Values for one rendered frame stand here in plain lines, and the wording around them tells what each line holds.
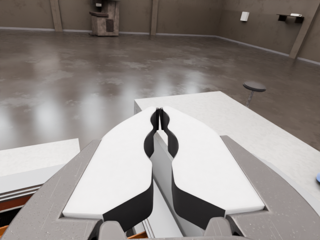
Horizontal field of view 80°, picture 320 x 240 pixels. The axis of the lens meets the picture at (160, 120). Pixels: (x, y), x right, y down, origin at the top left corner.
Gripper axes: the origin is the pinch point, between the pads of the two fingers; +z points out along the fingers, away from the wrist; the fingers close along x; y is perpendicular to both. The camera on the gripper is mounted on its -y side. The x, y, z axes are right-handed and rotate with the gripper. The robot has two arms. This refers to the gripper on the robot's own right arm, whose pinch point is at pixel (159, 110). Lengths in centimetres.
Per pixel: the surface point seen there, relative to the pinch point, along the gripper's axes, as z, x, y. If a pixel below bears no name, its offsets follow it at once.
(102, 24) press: 933, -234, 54
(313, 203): 23, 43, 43
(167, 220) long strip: 30, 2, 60
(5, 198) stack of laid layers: 38, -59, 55
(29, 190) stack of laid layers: 41, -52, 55
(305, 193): 26, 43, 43
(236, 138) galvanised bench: 55, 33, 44
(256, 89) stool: 241, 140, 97
